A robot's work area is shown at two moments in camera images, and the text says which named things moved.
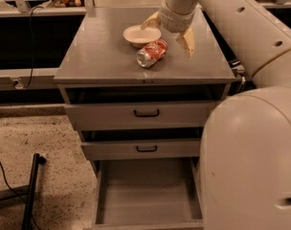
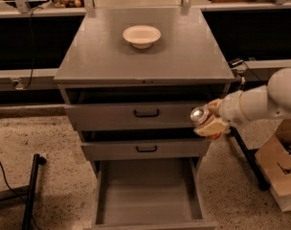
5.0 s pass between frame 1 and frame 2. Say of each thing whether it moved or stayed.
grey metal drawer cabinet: stayed
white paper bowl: stayed
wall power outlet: stayed
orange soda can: moved
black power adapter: stayed
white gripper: moved
